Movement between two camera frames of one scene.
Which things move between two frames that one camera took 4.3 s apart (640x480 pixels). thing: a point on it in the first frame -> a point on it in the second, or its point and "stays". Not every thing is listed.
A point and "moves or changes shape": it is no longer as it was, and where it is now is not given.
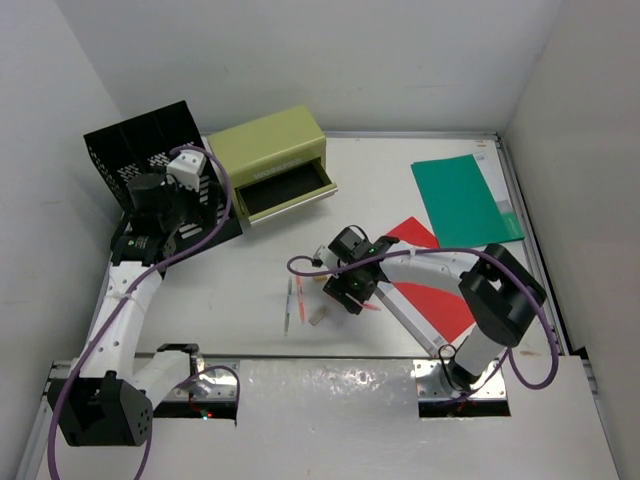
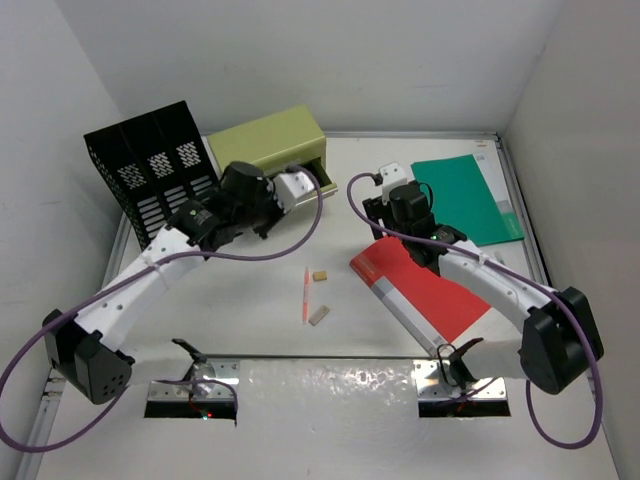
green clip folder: [465, 203] stays
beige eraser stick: [317, 316] stays
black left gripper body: [184, 207] -> [262, 213]
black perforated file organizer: [142, 146] stays
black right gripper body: [351, 282] -> [378, 211]
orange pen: [299, 286] moves or changes shape
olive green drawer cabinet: [276, 164] stays
